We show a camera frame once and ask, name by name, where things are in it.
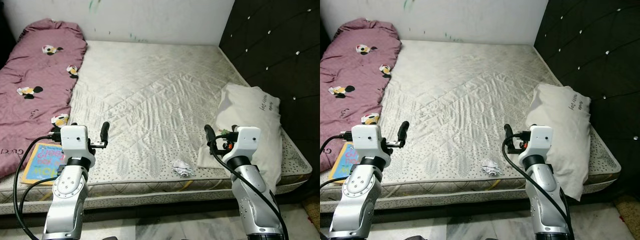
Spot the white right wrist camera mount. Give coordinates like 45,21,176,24
519,125,555,161
222,126,262,163

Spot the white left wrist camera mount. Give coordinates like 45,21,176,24
59,125,96,168
351,124,387,166

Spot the white quilted mattress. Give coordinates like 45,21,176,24
320,40,622,213
0,40,313,216

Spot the brown floor mat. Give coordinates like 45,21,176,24
614,195,640,228
302,195,321,231

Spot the newspaper ball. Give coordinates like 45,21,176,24
481,159,505,177
172,160,196,177

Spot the pink cartoon print quilt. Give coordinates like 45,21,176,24
0,18,88,180
320,18,402,173

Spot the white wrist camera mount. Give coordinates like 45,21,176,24
222,126,262,163
351,124,387,166
59,125,96,168
519,125,555,161

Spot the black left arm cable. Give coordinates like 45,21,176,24
320,131,355,190
13,131,63,240

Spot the black tufted headboard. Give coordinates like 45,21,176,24
218,0,321,201
533,0,640,198

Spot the colourful children's book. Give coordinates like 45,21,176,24
328,142,358,182
20,142,66,187

